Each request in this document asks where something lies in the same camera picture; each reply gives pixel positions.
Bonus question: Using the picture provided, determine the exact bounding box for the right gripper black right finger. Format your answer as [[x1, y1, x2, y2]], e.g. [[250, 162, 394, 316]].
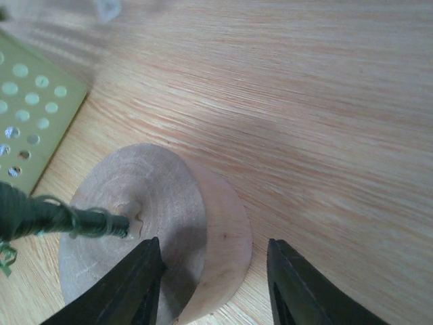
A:
[[267, 238, 386, 325]]

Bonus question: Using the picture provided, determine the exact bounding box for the small green christmas tree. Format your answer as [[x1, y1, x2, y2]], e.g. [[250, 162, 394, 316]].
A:
[[1, 144, 252, 324]]

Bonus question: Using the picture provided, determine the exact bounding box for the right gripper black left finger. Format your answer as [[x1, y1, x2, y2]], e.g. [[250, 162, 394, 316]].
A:
[[43, 237, 165, 325]]

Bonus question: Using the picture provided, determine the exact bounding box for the light green plastic basket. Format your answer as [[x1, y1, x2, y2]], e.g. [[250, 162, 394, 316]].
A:
[[1, 32, 87, 194]]

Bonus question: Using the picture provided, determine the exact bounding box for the clear light battery box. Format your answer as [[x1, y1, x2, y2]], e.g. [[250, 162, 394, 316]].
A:
[[93, 0, 122, 23]]

